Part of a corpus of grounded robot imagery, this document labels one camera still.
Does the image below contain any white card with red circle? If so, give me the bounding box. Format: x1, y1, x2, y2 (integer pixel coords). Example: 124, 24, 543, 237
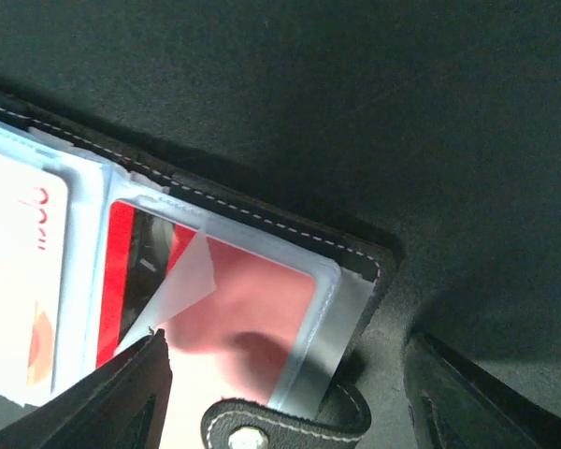
0, 154, 68, 406

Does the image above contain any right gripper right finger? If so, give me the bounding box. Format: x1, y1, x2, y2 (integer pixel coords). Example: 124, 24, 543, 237
404, 333, 561, 448

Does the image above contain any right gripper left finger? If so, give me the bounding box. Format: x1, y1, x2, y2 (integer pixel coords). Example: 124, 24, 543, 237
0, 329, 172, 448

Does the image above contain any red credit card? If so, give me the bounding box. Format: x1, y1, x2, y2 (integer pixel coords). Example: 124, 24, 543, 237
96, 201, 316, 448

